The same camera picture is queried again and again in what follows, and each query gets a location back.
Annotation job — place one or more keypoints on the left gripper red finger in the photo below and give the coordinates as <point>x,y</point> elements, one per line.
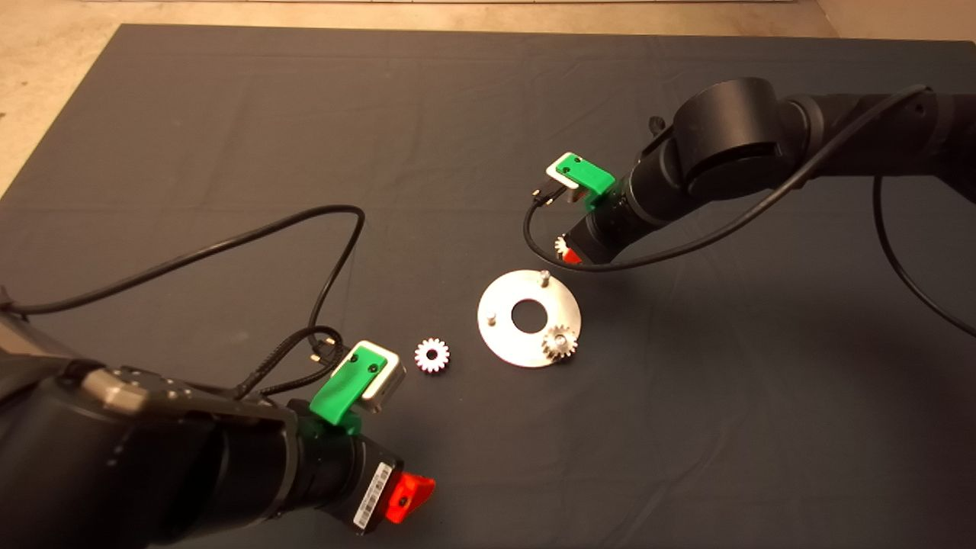
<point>409,496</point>

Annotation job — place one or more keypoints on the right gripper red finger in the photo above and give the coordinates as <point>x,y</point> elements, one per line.
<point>572,258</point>

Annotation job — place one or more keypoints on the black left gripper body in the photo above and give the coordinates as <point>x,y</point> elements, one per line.
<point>343,478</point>

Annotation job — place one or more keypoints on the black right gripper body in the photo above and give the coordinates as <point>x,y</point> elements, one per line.
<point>614,225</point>

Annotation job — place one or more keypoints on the small steel planetary gear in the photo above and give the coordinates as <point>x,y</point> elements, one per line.
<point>560,245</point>
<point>550,349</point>
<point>423,351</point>

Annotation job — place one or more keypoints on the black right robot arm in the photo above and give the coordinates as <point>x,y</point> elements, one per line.
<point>724,130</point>

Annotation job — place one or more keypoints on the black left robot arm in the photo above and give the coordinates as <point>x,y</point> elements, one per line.
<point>114,473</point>

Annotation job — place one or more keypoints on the round metal carrier plate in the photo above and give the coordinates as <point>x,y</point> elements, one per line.
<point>499,343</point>

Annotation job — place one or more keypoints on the dark grey table cloth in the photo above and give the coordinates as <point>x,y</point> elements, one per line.
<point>457,152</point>

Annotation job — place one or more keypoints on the green right camera mount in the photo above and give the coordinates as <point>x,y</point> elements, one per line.
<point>587,175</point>

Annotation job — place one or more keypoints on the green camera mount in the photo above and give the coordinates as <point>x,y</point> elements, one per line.
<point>587,175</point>
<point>343,387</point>

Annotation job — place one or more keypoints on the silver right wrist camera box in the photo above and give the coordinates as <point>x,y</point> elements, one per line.
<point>555,174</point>

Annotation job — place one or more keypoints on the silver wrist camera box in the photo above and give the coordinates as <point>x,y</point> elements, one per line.
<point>389,383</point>
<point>555,174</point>

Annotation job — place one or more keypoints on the green left camera mount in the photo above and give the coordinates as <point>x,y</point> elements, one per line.
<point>343,387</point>

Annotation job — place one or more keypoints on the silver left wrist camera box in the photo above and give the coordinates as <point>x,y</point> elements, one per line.
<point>389,383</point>

